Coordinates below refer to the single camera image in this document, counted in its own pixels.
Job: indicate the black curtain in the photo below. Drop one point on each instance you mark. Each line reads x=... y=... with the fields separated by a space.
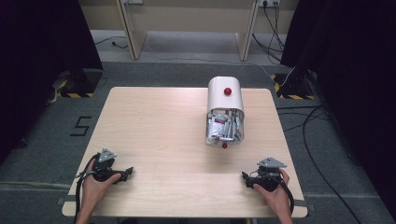
x=37 y=62
x=351 y=77

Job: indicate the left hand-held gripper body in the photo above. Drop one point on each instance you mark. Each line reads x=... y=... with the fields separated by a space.
x=104 y=166

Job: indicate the white wall socket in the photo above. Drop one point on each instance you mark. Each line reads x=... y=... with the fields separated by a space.
x=133 y=1
x=269 y=2

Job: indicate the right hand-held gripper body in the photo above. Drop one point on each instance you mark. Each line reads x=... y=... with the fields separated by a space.
x=269 y=175

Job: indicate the white lidded box, red knobs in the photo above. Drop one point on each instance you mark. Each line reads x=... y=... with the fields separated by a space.
x=225 y=93

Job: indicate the person's right hand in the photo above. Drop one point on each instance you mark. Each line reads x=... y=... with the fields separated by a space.
x=275 y=199

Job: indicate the light wooden desk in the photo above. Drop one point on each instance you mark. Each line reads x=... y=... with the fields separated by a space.
x=190 y=18

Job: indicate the black stand base, hazard tape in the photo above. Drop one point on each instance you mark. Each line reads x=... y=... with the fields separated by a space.
x=79 y=85
x=294 y=88

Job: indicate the pile of silver sachets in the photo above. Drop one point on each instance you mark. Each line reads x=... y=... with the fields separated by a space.
x=222 y=126

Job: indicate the person's left hand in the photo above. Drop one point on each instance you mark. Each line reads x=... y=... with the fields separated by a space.
x=96 y=188

